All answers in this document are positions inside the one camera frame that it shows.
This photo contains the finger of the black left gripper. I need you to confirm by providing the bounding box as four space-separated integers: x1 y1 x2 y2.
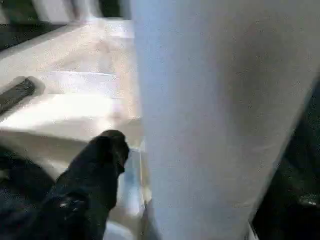
0 76 36 114

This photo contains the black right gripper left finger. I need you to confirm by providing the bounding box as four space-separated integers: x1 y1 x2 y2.
32 129 131 240

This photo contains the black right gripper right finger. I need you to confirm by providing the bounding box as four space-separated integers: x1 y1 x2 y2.
248 159 320 240

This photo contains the white plastic table top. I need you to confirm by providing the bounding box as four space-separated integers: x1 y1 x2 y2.
0 19 156 240

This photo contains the white plastic table leg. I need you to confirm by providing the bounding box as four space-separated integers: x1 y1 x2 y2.
129 0 320 240

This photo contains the black work mat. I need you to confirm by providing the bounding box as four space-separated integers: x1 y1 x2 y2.
0 22 320 240

